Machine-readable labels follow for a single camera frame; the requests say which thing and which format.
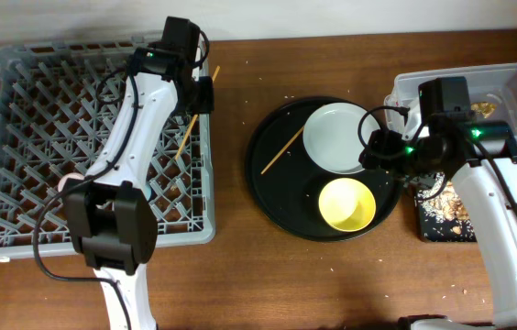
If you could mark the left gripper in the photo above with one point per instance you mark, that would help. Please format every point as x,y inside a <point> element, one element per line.
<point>207,104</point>

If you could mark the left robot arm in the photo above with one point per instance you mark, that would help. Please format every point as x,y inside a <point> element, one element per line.
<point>108,213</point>

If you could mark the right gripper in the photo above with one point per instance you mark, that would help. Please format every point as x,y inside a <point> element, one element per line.
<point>384,141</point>

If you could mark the round black serving tray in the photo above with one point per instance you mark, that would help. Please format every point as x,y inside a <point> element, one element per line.
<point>287,192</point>

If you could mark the wooden chopstick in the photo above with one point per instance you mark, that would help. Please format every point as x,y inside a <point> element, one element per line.
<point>282,150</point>
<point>194,119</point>

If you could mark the grey plastic dishwasher rack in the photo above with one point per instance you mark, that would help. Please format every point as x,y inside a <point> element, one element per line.
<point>58,104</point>

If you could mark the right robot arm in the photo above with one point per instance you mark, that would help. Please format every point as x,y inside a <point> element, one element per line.
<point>479,159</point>

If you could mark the yellow bowl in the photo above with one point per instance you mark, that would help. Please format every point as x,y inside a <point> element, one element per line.
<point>347,205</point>

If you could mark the grey round plate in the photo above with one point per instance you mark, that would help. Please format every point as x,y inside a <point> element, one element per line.
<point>330,138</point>

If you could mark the clear plastic waste bin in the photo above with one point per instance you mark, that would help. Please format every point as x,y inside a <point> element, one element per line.
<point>496,84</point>

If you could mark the food scraps with rice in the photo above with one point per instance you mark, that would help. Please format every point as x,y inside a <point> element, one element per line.
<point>442,215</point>

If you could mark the pink cup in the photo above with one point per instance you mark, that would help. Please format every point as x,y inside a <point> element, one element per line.
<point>69,181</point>

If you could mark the gold snack wrapper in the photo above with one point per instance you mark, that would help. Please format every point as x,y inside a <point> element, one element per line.
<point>486,109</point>

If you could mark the light blue cup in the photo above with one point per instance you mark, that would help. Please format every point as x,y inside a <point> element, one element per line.
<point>147,191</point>

